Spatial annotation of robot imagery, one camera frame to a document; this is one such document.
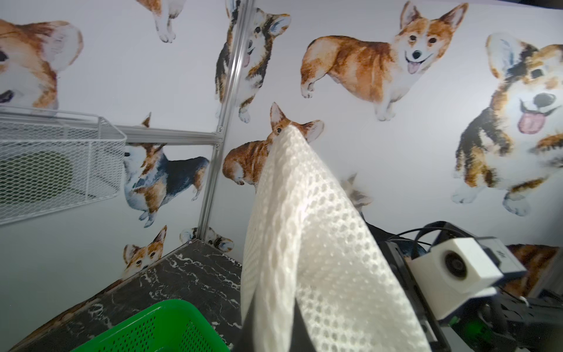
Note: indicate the green plastic basket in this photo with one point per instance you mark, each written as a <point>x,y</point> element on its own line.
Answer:
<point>171,325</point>

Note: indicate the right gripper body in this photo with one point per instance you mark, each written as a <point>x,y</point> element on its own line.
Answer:
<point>397,252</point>

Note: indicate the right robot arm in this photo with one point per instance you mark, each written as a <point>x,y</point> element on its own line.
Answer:
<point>515,318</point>

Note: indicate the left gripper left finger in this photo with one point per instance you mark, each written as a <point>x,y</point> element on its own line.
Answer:
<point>246,341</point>

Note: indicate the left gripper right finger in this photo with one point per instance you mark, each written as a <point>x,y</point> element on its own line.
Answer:
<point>300,339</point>

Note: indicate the white wire wall basket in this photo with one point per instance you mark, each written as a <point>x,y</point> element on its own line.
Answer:
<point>55,160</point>

